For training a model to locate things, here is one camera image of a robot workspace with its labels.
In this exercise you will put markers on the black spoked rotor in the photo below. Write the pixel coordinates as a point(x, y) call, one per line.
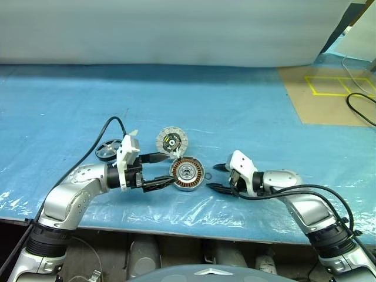
point(104, 151)

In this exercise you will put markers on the grey rounded cylinder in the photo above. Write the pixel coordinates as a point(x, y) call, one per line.
point(144, 255)
point(229, 255)

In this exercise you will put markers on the grey robot torso with emblem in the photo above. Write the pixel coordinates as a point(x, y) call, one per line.
point(176, 274)

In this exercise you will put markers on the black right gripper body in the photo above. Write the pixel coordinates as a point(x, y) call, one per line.
point(236, 183)

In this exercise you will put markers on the beige board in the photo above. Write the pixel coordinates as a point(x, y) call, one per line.
point(364, 38)

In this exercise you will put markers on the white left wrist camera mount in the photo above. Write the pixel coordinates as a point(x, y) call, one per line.
point(124, 158)

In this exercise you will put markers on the white backdrop board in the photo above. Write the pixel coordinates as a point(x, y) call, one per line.
point(176, 29)

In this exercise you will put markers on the blue plastic table cover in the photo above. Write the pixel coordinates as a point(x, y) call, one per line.
point(205, 102)

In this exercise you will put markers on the brown cardboard sheet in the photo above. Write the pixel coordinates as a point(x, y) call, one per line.
point(323, 108)

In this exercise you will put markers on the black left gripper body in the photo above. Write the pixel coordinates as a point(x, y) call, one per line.
point(133, 176)

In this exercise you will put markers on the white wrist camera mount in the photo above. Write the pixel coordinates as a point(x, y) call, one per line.
point(124, 158)
point(243, 164)

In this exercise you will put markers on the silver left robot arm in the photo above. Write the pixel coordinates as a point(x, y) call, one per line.
point(64, 199)

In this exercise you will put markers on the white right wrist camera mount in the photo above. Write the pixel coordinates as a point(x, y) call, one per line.
point(243, 164)

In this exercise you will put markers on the grey round motor lid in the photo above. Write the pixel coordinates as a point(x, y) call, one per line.
point(171, 141)

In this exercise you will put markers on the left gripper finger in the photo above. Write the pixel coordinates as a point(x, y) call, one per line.
point(158, 182)
point(154, 158)

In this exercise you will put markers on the round motor housing copper windings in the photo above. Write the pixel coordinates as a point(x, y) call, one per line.
point(191, 176)

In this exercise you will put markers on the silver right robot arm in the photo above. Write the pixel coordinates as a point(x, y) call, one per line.
point(308, 205)

